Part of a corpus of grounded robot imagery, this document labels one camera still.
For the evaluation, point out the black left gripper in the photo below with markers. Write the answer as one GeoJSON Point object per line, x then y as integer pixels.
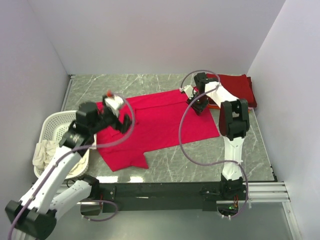
{"type": "Point", "coordinates": [117, 121]}

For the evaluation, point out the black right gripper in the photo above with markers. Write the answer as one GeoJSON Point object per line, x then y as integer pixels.
{"type": "Point", "coordinates": [198, 103]}

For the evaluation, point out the hot pink t-shirt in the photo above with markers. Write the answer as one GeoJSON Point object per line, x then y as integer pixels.
{"type": "Point", "coordinates": [157, 120]}

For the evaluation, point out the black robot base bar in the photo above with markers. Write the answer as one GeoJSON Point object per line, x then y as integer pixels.
{"type": "Point", "coordinates": [161, 196]}

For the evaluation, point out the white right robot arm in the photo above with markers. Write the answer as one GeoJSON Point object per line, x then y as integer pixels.
{"type": "Point", "coordinates": [233, 125]}

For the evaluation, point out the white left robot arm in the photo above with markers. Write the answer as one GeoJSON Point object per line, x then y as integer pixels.
{"type": "Point", "coordinates": [50, 175]}

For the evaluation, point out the orange folded t-shirt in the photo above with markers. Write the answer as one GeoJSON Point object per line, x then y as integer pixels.
{"type": "Point", "coordinates": [212, 106]}

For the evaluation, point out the white plastic laundry basket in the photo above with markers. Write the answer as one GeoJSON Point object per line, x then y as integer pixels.
{"type": "Point", "coordinates": [56, 125]}

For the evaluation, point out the dark red folded t-shirt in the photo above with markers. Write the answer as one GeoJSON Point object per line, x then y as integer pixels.
{"type": "Point", "coordinates": [233, 87]}

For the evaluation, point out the maroon folded t-shirt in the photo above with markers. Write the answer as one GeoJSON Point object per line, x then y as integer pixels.
{"type": "Point", "coordinates": [252, 103]}

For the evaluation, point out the cream cloth in basket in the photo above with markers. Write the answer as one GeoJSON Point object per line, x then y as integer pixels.
{"type": "Point", "coordinates": [44, 153]}

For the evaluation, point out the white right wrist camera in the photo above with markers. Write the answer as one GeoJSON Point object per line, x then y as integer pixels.
{"type": "Point", "coordinates": [188, 90]}

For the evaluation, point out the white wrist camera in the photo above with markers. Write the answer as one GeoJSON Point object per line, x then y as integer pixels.
{"type": "Point", "coordinates": [113, 102]}
{"type": "Point", "coordinates": [188, 90]}

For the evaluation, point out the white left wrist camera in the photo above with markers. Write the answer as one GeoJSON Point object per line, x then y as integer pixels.
{"type": "Point", "coordinates": [113, 102]}

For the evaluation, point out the aluminium frame rail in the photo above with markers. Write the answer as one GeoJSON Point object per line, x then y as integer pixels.
{"type": "Point", "coordinates": [258, 192]}

